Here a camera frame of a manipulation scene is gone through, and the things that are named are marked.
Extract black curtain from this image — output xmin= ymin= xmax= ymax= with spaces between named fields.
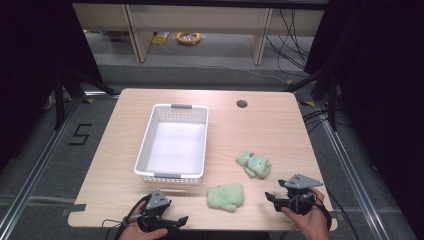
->
xmin=0 ymin=0 xmax=105 ymax=173
xmin=303 ymin=0 xmax=424 ymax=234

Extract bundle of black hanging cables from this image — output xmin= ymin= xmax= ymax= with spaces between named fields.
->
xmin=265 ymin=8 xmax=312 ymax=79

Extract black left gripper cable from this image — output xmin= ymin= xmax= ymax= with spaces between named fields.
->
xmin=101 ymin=194 xmax=153 ymax=240

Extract metal floor rail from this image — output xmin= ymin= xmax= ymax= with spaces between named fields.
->
xmin=314 ymin=99 xmax=393 ymax=240
xmin=0 ymin=95 xmax=83 ymax=236

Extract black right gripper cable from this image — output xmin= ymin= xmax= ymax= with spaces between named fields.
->
xmin=311 ymin=188 xmax=362 ymax=240

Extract white plastic basket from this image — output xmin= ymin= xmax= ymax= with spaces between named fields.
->
xmin=133 ymin=103 xmax=210 ymax=186

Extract light wooden shelf unit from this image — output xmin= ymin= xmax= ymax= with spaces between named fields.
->
xmin=72 ymin=3 xmax=326 ymax=67

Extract orange cable coil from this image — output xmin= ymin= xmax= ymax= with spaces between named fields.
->
xmin=175 ymin=31 xmax=203 ymax=47

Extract person's right hand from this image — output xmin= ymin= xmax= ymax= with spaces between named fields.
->
xmin=280 ymin=187 xmax=331 ymax=240

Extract black metal stand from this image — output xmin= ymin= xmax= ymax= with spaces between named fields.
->
xmin=53 ymin=64 xmax=118 ymax=132
xmin=282 ymin=64 xmax=338 ymax=132

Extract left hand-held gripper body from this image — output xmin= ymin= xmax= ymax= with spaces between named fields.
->
xmin=137 ymin=187 xmax=173 ymax=234

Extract black floor cables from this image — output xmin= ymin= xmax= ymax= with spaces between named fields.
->
xmin=301 ymin=108 xmax=351 ymax=134

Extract light green fuzzy cloth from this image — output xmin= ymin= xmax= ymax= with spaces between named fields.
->
xmin=206 ymin=182 xmax=245 ymax=213

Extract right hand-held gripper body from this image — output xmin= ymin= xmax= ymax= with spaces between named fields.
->
xmin=273 ymin=172 xmax=325 ymax=216

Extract person's left hand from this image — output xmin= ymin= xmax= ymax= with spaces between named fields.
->
xmin=118 ymin=221 xmax=170 ymax=240

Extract yellow packet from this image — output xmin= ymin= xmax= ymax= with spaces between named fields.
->
xmin=151 ymin=31 xmax=171 ymax=46

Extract green plush toy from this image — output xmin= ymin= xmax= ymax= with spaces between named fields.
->
xmin=235 ymin=150 xmax=272 ymax=180

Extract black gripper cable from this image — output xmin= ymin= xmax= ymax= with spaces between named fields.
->
xmin=311 ymin=188 xmax=362 ymax=240
xmin=101 ymin=194 xmax=153 ymax=240

